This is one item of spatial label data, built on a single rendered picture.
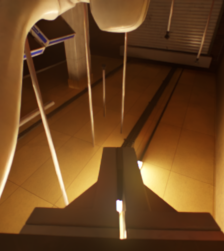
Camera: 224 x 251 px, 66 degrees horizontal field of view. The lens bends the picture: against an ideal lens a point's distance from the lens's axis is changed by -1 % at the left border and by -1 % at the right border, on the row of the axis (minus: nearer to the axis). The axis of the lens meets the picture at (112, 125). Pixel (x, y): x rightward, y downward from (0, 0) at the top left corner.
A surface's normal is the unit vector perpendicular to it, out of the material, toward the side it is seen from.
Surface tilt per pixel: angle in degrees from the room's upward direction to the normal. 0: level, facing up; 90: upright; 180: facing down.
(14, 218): 180
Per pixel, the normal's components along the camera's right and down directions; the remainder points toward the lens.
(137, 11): 0.54, 0.66
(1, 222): 0.01, -0.81
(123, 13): 0.07, 0.78
